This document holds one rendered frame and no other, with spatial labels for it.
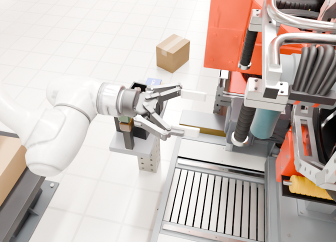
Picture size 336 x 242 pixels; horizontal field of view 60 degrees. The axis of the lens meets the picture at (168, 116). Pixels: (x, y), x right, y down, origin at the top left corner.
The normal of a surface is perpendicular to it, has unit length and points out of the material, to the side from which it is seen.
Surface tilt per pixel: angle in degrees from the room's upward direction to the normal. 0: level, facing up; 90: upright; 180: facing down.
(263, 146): 0
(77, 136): 70
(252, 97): 90
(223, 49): 90
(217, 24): 90
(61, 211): 0
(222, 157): 0
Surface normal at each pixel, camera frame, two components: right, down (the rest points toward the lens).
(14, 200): 0.00, -0.68
